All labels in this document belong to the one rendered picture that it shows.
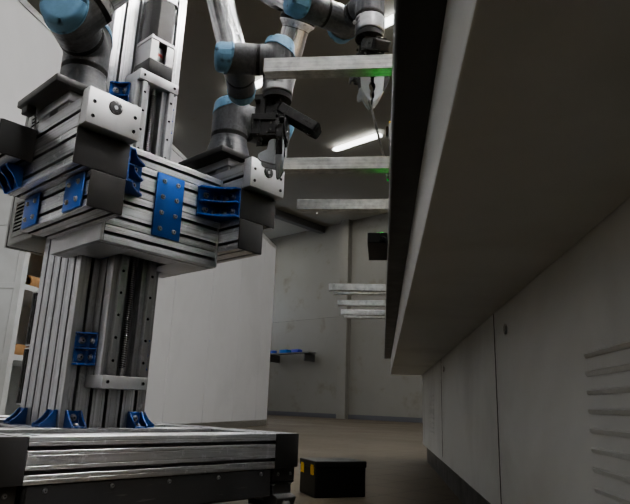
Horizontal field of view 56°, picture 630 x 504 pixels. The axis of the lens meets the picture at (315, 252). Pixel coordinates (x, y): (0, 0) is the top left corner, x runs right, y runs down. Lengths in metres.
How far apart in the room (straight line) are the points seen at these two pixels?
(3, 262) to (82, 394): 2.04
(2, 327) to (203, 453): 2.22
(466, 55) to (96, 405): 1.49
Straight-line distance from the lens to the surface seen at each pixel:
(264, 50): 1.50
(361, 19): 1.58
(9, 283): 3.62
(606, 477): 0.78
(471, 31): 0.38
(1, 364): 3.55
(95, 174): 1.46
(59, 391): 1.72
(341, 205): 1.60
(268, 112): 1.45
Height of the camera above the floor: 0.30
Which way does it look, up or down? 15 degrees up
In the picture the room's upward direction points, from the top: 2 degrees clockwise
